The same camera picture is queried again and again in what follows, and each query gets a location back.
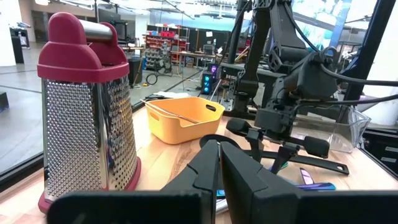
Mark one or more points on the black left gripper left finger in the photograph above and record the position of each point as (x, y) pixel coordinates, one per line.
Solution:
(199, 177)

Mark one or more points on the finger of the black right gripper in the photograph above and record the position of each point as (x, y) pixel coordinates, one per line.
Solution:
(286, 154)
(256, 143)

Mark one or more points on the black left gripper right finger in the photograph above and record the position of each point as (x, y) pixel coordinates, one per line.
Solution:
(248, 193)

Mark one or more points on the iridescent rainbow cutlery piece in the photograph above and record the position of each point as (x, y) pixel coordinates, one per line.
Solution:
(281, 166)
(317, 186)

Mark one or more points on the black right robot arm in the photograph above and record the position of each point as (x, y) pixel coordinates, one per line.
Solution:
(286, 37)

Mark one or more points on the yellow plastic bin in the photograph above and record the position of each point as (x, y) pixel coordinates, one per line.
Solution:
(186, 130)

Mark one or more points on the clear plastic tray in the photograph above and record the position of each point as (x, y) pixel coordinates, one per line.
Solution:
(345, 137)

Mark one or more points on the thin brown stick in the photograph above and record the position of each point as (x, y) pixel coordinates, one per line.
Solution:
(169, 112)

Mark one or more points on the computer tower with lights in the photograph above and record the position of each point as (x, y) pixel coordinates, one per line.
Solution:
(207, 82)

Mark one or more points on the white paper sheet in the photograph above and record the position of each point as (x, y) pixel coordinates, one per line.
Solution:
(174, 95)

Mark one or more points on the black drawer cabinet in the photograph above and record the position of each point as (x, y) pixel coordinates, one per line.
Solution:
(379, 146)

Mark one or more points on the large bright display screen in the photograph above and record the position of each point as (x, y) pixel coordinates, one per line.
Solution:
(320, 28)

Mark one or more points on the wooden workbench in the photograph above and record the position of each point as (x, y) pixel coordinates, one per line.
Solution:
(192, 55)

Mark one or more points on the black trash bin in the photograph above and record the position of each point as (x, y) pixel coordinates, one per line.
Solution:
(135, 71)

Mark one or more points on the steel box grater red trim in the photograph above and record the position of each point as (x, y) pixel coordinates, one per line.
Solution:
(81, 130)

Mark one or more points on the shelf with red bins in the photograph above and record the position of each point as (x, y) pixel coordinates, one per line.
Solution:
(161, 46)

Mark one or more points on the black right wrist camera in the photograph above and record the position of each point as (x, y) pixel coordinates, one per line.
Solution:
(308, 81)

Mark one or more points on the black aluminium table frame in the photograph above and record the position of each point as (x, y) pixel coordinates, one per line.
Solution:
(18, 174)

